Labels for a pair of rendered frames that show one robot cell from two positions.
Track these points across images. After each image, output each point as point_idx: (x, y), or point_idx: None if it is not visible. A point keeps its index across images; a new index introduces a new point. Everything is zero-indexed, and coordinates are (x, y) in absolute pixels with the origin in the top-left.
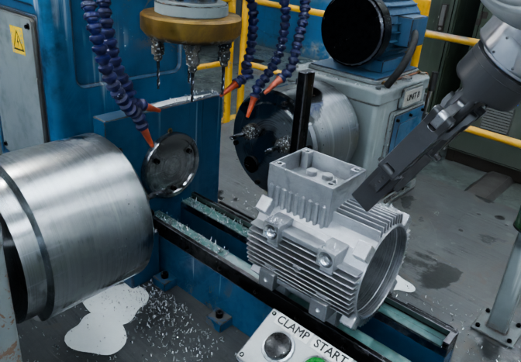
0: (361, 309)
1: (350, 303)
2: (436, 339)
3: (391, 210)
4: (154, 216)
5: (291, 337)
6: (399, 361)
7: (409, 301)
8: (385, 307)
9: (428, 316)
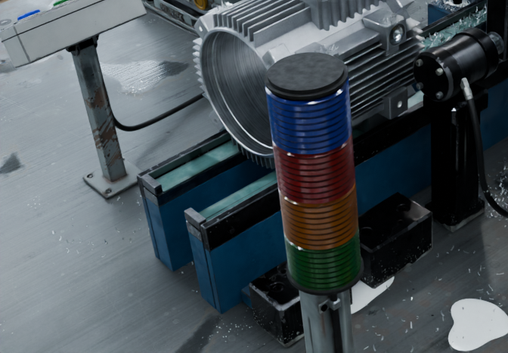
0: (251, 137)
1: (196, 72)
2: (205, 214)
3: (259, 22)
4: (480, 0)
5: None
6: (179, 174)
7: (420, 332)
8: (277, 181)
9: (240, 206)
